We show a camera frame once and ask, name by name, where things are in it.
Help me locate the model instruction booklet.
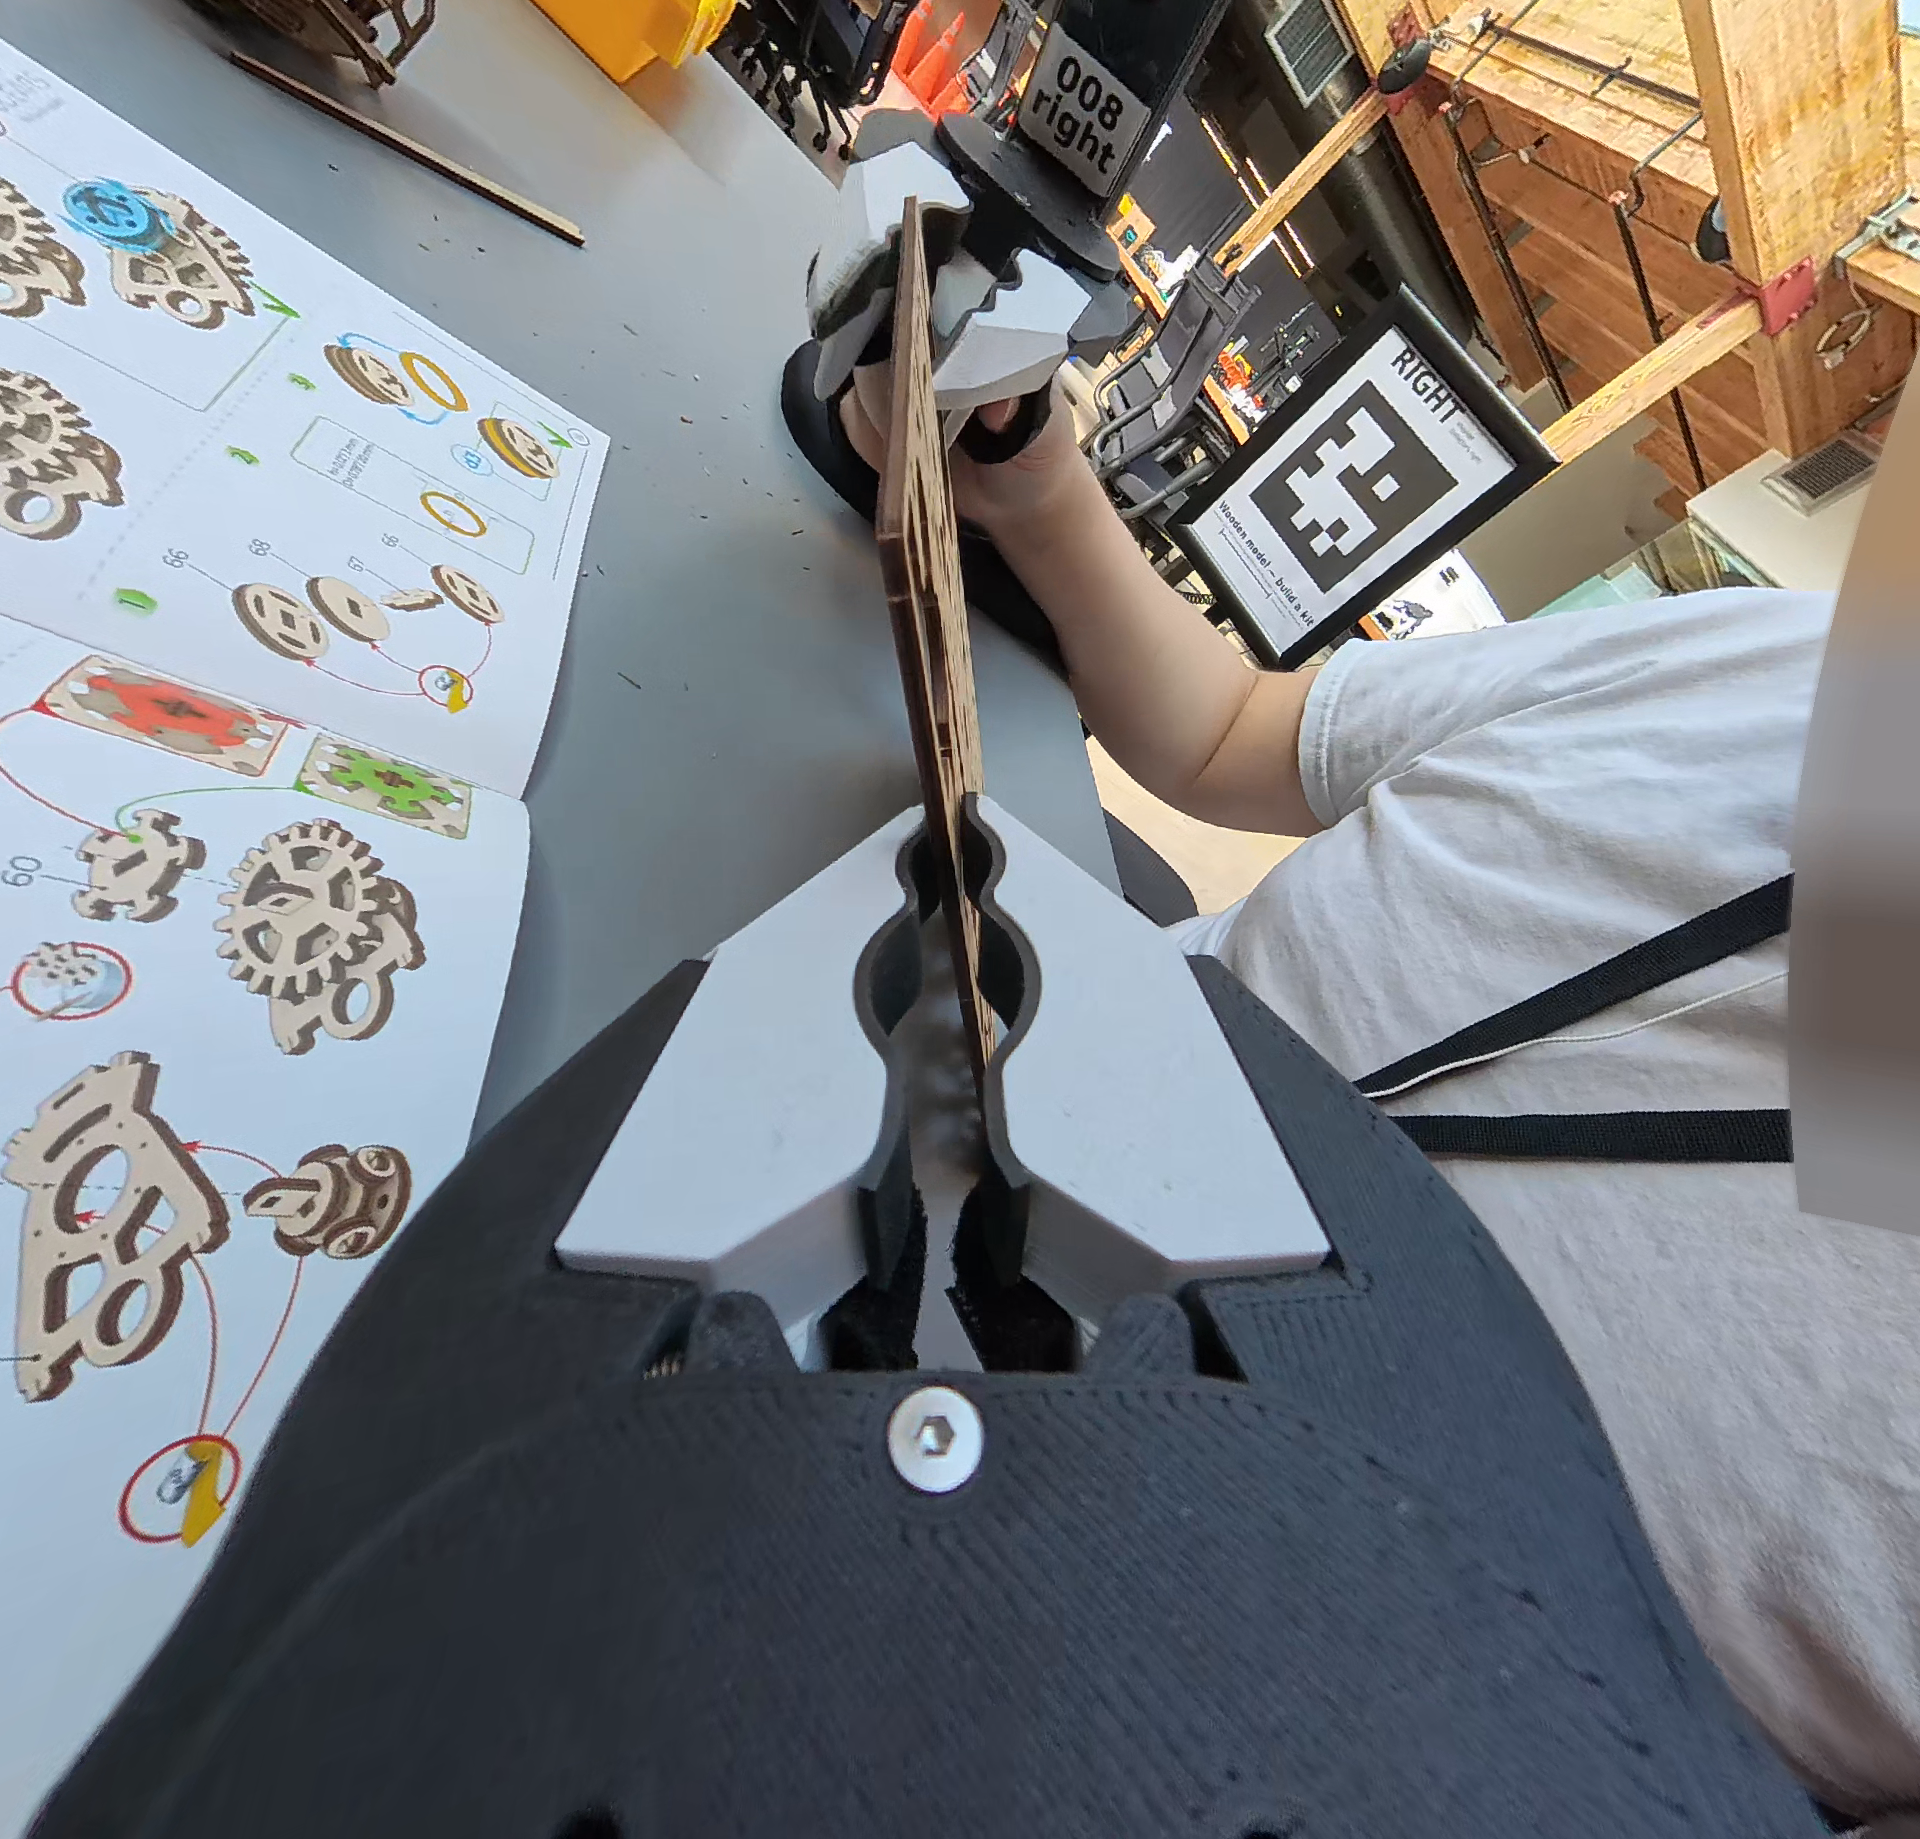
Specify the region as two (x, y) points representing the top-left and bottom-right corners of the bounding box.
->
(0, 41), (614, 1647)

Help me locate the person's white shirt torso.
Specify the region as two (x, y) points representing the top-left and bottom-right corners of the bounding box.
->
(1179, 586), (1920, 1839)

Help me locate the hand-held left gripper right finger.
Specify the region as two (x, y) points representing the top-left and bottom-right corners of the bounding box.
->
(960, 792), (1334, 1362)

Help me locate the person's right hand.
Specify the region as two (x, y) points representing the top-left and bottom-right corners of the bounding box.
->
(838, 369), (1084, 538)

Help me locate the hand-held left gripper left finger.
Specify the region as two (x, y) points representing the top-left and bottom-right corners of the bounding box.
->
(556, 803), (927, 1364)

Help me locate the thin wooden stick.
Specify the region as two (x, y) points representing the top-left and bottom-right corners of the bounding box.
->
(227, 50), (586, 249)

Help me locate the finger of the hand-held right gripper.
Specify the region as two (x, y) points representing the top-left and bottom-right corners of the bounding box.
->
(807, 115), (976, 372)
(928, 241), (1139, 410)

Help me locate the black shoulder strap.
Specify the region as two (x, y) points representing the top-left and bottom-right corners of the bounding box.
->
(1350, 870), (1795, 1166)

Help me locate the thin white cord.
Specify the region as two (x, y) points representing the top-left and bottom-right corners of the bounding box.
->
(1356, 970), (1795, 1082)

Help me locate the framed marker sign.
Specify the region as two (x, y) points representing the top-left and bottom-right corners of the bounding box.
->
(1163, 287), (1563, 669)

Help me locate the person's right forearm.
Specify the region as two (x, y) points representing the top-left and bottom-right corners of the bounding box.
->
(1035, 505), (1327, 836)

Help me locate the wall air vent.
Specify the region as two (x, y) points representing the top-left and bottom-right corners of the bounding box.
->
(1265, 0), (1358, 93)
(1761, 431), (1882, 513)

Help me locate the wooden parts sheet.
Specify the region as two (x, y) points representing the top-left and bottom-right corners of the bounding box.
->
(872, 195), (1004, 1122)

